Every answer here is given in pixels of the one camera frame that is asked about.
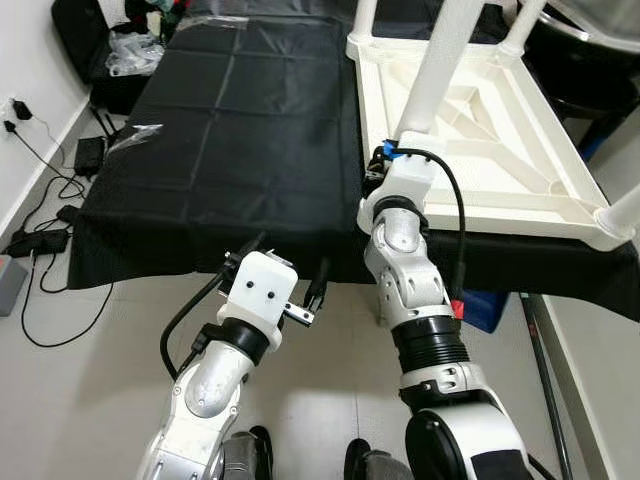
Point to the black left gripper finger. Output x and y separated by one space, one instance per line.
318 285
250 247

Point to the white plastic children table top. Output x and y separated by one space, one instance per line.
500 220

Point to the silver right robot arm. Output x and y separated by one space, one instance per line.
400 270

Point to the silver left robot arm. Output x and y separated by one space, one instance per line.
205 390

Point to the dark left robot foot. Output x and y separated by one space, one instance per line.
245 460

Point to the dark robot foot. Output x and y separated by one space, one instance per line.
245 460
375 465

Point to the small clear plastic bag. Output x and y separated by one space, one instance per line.
135 137

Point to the dark right robot foot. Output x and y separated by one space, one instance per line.
375 465

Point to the blue plastic dustpan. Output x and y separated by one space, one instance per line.
488 310

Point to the black power adapter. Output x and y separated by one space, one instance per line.
90 155

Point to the small black power brick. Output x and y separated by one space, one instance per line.
68 213

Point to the black power strip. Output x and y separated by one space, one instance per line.
40 242

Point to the flat clear plastic bag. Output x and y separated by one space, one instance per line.
220 19

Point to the black metal basin stand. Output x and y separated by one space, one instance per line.
590 125

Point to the crumpled clear plastic bag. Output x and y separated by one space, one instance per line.
135 52

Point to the black round basin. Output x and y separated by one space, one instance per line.
580 70

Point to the grey box orange label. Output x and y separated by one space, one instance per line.
10 285

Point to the long black pole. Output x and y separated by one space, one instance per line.
545 380

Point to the clear plastic storage box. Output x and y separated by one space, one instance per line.
610 15

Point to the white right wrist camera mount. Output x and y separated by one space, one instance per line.
410 180

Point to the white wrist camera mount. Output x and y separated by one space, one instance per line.
262 285
410 180

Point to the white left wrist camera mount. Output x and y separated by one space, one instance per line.
262 285

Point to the black wall plug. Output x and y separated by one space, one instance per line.
22 108
10 126

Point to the white wall socket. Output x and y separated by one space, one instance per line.
8 112

